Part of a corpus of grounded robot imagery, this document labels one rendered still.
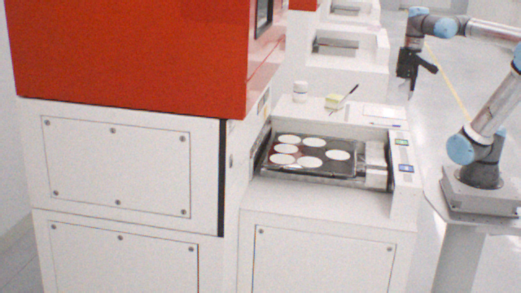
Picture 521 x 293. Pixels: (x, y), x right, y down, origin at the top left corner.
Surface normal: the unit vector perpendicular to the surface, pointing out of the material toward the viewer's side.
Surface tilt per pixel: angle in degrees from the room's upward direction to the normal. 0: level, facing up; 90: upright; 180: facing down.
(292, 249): 90
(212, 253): 90
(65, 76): 90
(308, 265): 90
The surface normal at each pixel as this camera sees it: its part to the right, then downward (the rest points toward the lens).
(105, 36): -0.18, 0.38
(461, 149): -0.84, 0.28
